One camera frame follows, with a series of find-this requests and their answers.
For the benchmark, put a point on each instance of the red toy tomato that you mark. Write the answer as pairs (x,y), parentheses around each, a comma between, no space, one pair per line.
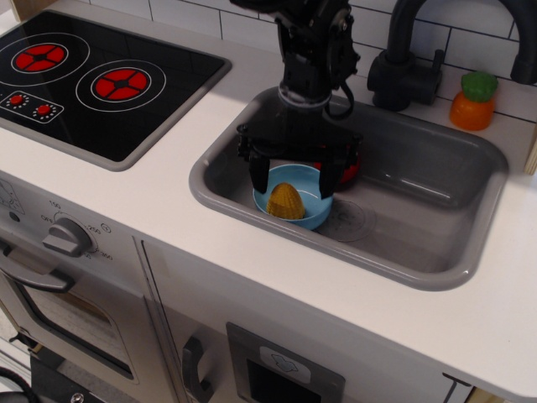
(350,172)

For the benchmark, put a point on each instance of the orange toy carrot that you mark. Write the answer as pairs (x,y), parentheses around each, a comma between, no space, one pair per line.
(473,107)

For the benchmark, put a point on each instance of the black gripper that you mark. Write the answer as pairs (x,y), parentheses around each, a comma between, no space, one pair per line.
(279,132)

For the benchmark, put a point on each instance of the toy oven door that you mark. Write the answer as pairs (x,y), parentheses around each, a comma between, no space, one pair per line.
(101,328)

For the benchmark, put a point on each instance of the dark grey faucet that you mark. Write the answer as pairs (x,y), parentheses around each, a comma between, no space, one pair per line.
(396,80)

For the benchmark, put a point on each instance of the light blue bowl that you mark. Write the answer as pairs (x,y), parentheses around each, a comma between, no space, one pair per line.
(305,179)

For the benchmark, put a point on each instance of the black toy stovetop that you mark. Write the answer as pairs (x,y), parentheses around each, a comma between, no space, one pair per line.
(101,94)

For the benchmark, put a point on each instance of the grey oven door handle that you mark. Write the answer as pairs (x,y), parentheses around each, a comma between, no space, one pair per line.
(55,281)

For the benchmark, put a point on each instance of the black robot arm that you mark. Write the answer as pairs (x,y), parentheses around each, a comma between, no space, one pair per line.
(315,40)

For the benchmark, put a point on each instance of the grey sink basin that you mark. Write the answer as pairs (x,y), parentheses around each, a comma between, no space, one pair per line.
(418,210)

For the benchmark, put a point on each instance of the grey cabinet door handle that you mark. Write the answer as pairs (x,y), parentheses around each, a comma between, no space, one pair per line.
(198,389)

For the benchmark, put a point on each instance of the grey dishwasher panel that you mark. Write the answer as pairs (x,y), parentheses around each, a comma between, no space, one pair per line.
(267,372)

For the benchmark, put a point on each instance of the grey oven knob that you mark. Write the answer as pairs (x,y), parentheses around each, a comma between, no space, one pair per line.
(68,238)

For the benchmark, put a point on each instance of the yellow toy corn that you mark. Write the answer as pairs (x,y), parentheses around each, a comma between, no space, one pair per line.
(285,202)

